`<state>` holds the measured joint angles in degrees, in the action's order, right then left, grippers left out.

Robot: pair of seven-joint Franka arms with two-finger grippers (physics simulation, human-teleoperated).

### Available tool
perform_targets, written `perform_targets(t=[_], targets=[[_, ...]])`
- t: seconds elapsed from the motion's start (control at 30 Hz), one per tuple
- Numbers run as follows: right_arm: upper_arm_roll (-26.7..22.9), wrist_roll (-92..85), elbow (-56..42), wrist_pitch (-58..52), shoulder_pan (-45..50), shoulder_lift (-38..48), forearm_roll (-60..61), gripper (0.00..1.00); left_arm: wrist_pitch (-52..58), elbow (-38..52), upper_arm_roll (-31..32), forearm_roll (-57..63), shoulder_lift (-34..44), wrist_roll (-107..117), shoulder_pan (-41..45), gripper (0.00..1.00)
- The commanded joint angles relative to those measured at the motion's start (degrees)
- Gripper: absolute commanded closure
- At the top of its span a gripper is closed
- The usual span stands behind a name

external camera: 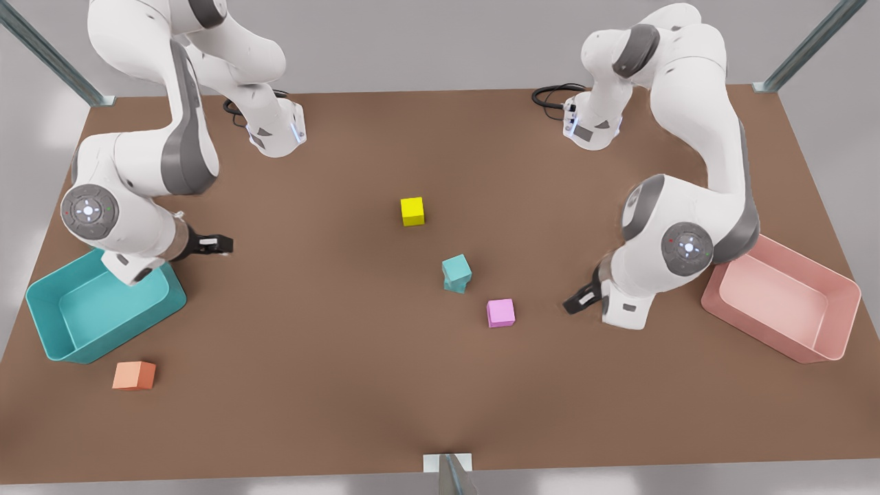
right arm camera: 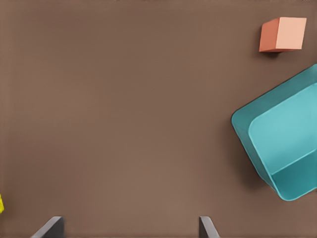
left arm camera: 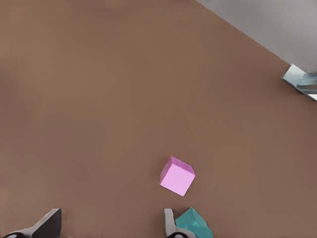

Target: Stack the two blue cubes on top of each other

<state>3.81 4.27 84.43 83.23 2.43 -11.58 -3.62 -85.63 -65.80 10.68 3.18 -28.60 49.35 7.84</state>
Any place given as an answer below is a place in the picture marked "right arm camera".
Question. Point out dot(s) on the orange cube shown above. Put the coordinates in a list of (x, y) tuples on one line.
[(282, 34)]

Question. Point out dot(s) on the yellow object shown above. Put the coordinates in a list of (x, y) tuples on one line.
[(1, 203)]

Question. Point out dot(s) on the teal plastic bin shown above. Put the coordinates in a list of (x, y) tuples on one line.
[(284, 138)]

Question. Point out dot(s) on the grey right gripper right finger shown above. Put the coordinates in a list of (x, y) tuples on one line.
[(207, 228)]

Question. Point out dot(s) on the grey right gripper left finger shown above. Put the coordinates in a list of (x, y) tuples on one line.
[(52, 228)]

